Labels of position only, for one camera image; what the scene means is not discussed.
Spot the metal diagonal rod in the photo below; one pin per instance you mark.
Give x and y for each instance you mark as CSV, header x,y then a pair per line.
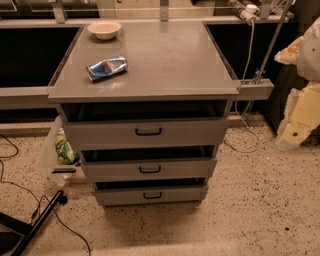
x,y
265,9

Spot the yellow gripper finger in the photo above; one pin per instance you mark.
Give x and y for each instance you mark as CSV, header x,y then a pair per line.
x,y
302,116
292,54

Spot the black stand leg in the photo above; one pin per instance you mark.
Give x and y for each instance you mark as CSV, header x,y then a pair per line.
x,y
19,233

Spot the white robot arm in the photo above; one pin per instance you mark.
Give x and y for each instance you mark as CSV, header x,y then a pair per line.
x,y
309,69

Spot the dark grey cabinet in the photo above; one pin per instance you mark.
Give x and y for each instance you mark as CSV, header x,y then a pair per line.
x,y
284,79

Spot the clear plastic bin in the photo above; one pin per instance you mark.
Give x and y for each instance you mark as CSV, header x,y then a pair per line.
x,y
49,165

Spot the grey drawer cabinet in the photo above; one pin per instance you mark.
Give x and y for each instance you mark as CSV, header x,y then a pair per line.
x,y
174,73

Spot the grey top drawer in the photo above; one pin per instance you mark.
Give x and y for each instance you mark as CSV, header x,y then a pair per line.
x,y
145,134

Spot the white power strip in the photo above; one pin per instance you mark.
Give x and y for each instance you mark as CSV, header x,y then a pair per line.
x,y
246,13

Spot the green snack bag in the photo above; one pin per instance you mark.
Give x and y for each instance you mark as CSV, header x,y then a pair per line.
x,y
65,154

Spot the white bowl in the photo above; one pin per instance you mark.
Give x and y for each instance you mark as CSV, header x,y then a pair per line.
x,y
104,30

